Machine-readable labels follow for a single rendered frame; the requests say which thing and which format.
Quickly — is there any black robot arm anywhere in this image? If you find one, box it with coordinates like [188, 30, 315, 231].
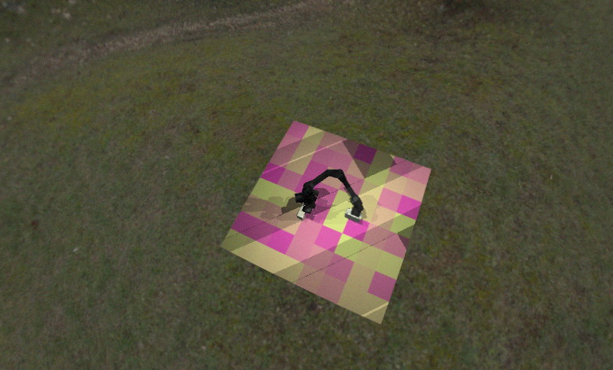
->
[295, 169, 363, 217]

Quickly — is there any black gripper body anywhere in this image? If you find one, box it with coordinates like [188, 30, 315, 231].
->
[303, 190, 319, 214]

